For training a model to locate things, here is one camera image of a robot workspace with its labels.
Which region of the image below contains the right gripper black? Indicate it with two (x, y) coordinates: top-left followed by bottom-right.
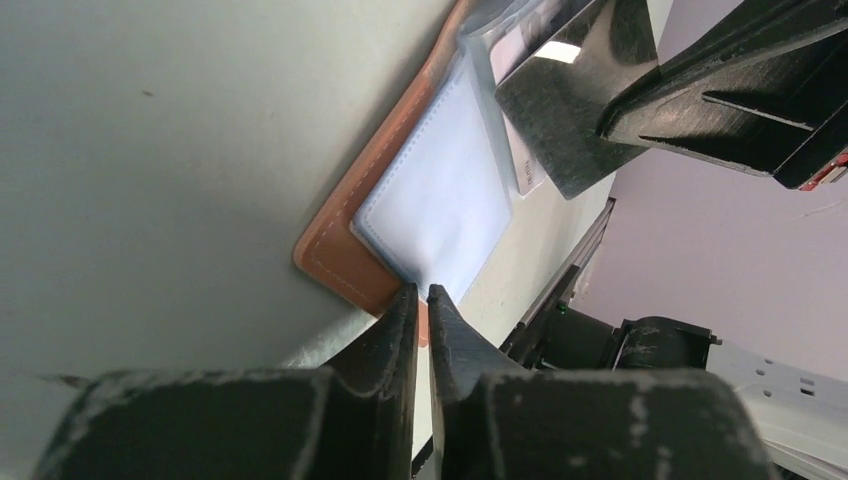
(602, 1), (847, 191)

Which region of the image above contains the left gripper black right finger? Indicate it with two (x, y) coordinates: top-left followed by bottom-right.
(428, 284), (776, 479)

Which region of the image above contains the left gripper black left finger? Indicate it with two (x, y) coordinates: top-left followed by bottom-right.
(33, 284), (419, 479)

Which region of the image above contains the brown leather card holder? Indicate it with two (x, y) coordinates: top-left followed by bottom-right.
(292, 0), (551, 349)

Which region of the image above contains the aluminium frame front rail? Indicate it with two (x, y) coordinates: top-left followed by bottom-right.
(518, 197), (616, 327)

